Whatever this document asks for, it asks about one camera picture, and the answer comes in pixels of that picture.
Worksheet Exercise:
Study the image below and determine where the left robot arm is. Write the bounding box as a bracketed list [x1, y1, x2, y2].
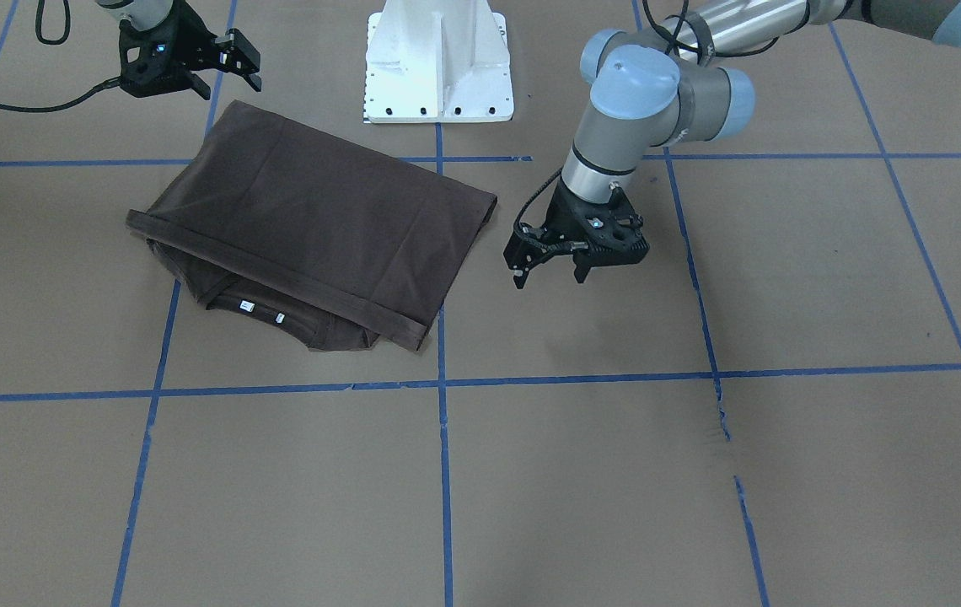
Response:
[503, 1, 961, 288]

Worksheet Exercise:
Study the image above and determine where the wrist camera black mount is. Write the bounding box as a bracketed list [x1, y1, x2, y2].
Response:
[118, 20, 192, 99]
[572, 212, 650, 268]

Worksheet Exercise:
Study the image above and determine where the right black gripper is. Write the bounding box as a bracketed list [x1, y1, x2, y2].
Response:
[118, 1, 262, 100]

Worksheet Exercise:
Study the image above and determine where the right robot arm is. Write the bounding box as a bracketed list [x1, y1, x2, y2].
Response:
[98, 1, 262, 100]

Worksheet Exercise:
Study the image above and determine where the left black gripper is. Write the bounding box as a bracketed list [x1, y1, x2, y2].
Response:
[503, 178, 650, 291]

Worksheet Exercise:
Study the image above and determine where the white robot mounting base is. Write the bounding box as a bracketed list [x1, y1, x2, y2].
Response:
[362, 1, 515, 124]

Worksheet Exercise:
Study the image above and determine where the dark brown t-shirt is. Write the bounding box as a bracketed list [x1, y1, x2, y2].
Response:
[126, 101, 497, 351]

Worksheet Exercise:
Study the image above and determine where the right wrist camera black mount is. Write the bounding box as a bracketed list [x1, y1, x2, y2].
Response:
[118, 20, 192, 99]

